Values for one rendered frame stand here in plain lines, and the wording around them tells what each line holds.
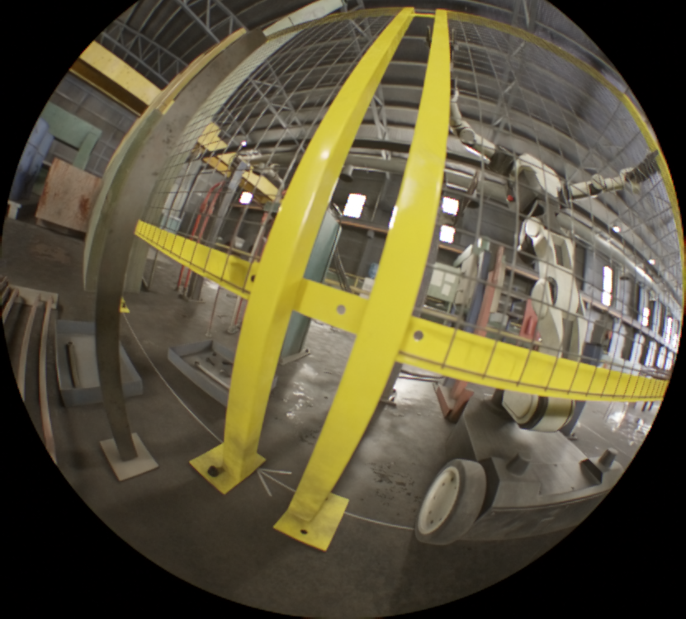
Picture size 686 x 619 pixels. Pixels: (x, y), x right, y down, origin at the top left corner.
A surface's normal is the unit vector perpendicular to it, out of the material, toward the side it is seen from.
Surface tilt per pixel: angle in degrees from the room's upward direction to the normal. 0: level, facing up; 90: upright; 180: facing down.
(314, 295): 90
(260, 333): 90
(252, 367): 90
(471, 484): 24
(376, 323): 90
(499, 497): 45
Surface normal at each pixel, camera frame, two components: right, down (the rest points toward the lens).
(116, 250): 0.91, 0.27
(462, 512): -0.15, -0.69
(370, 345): -0.28, -0.15
